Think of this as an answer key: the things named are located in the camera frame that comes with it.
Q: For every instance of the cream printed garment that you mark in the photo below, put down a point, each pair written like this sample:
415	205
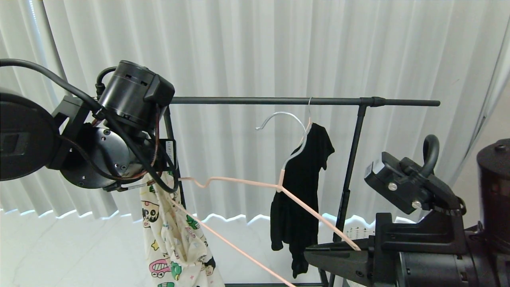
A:
175	239

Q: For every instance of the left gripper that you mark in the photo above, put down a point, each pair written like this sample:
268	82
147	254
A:
99	159

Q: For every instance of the black clothes rack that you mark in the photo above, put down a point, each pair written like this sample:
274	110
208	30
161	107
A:
259	100

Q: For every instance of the white curtain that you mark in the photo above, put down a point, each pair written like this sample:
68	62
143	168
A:
279	48

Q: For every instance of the pink clothes hanger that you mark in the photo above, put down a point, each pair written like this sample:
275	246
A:
247	182
310	111

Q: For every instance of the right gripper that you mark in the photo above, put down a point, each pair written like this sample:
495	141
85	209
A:
422	267

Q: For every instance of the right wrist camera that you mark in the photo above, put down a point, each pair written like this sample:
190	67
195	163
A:
406	183

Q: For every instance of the black garment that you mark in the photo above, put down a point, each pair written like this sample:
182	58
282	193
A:
303	199

